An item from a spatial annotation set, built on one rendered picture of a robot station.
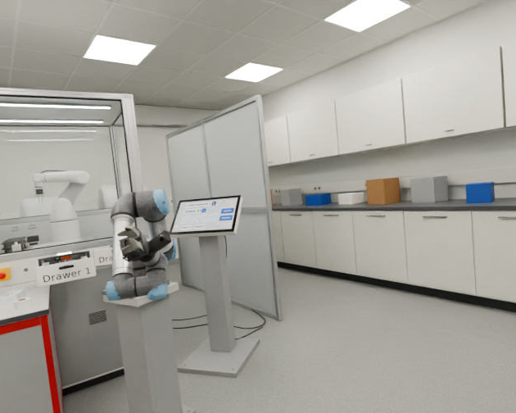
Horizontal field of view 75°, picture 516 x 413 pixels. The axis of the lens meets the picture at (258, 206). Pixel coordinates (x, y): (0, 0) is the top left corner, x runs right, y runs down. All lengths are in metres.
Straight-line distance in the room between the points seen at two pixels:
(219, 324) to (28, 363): 1.22
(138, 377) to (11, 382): 0.57
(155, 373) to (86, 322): 0.80
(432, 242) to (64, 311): 3.11
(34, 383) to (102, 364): 0.73
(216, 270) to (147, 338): 0.82
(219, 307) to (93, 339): 0.87
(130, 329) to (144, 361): 0.18
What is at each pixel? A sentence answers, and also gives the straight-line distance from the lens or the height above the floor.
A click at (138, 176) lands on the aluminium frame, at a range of 2.60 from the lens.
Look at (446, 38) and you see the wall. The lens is 4.44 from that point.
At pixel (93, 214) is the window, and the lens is 2.57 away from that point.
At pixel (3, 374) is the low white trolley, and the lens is 2.11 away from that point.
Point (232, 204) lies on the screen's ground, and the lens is 2.45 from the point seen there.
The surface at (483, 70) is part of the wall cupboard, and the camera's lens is 3.84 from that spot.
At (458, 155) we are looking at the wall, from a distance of 4.22.
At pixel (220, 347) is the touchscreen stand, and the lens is 2.76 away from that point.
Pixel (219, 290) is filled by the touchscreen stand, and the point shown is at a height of 0.51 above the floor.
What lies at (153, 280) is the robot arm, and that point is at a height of 0.93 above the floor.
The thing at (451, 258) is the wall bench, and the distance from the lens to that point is 3.59.
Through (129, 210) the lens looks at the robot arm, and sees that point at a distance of 1.57.
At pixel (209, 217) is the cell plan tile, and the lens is 2.47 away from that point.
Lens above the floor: 1.25
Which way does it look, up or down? 4 degrees down
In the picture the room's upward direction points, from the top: 6 degrees counter-clockwise
